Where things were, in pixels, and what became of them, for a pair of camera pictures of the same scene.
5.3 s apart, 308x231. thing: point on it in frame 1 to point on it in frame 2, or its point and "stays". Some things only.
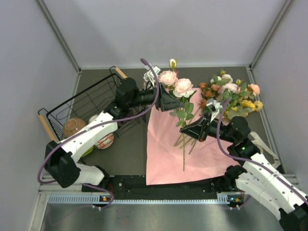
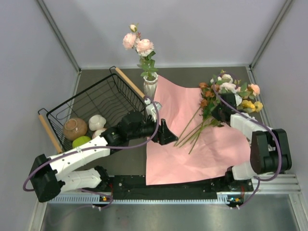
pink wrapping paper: x=173 y=156 stays
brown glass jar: x=72 y=125 stays
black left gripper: x=168 y=102 to x=165 y=135
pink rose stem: x=181 y=89 to x=144 y=48
